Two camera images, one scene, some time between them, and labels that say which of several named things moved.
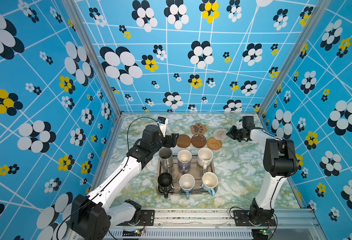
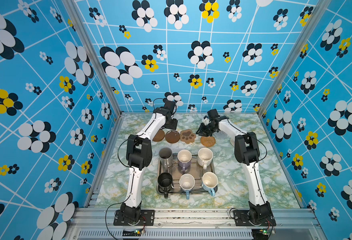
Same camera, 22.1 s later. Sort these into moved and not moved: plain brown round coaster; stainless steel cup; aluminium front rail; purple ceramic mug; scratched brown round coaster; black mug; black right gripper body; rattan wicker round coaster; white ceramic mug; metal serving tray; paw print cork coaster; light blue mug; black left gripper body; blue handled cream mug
Moved: rattan wicker round coaster; scratched brown round coaster; paw print cork coaster; black right gripper body; plain brown round coaster; black left gripper body
Not moved: blue handled cream mug; stainless steel cup; black mug; light blue mug; aluminium front rail; purple ceramic mug; metal serving tray; white ceramic mug
